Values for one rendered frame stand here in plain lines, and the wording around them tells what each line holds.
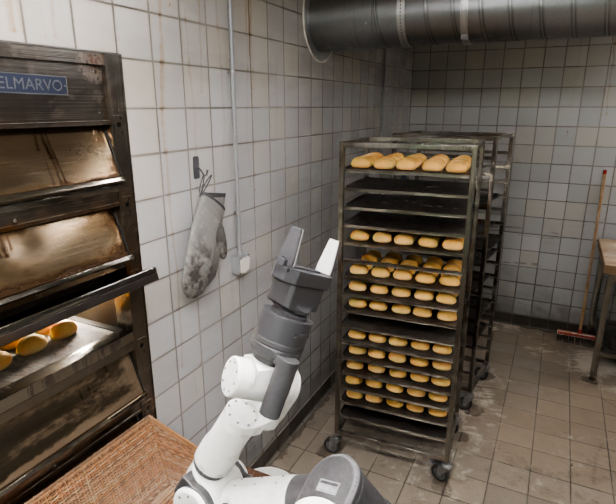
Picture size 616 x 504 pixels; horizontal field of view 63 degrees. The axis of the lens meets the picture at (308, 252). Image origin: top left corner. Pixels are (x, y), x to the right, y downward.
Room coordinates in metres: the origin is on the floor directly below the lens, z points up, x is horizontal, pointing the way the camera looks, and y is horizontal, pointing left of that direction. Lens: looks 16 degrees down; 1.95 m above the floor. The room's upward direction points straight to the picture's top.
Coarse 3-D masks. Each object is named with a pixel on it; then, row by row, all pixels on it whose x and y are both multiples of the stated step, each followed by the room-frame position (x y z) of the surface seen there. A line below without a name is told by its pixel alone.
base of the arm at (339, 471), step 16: (320, 464) 0.66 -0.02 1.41; (336, 464) 0.65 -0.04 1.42; (352, 464) 0.63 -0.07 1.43; (320, 480) 0.63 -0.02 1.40; (336, 480) 0.62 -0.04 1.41; (352, 480) 0.61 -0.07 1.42; (304, 496) 0.62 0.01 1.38; (320, 496) 0.61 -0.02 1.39; (336, 496) 0.60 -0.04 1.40; (352, 496) 0.59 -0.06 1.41
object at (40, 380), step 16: (112, 336) 1.58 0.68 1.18; (128, 336) 1.60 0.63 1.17; (80, 352) 1.46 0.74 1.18; (96, 352) 1.48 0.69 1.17; (112, 352) 1.53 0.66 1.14; (48, 368) 1.36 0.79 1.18; (64, 368) 1.37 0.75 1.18; (80, 368) 1.42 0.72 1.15; (16, 384) 1.27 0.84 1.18; (32, 384) 1.27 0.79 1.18; (48, 384) 1.31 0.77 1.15; (0, 400) 1.19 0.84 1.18; (16, 400) 1.23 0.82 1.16
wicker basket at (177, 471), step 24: (144, 432) 1.55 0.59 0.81; (168, 432) 1.55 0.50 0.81; (96, 456) 1.38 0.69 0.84; (120, 456) 1.45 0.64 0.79; (144, 456) 1.52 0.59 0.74; (168, 456) 1.56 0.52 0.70; (192, 456) 1.51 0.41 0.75; (72, 480) 1.29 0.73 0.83; (96, 480) 1.35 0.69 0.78; (120, 480) 1.42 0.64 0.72; (144, 480) 1.49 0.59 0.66; (168, 480) 1.56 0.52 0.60
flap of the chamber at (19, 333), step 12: (120, 276) 1.60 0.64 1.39; (156, 276) 1.54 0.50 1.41; (84, 288) 1.50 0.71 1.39; (120, 288) 1.41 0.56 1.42; (132, 288) 1.45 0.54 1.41; (60, 300) 1.38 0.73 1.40; (96, 300) 1.33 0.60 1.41; (108, 300) 1.36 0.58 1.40; (24, 312) 1.30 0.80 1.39; (60, 312) 1.23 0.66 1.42; (72, 312) 1.25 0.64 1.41; (0, 324) 1.20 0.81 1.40; (36, 324) 1.16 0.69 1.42; (48, 324) 1.19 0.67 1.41; (0, 336) 1.08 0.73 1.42; (12, 336) 1.10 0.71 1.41; (24, 336) 1.13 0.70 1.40
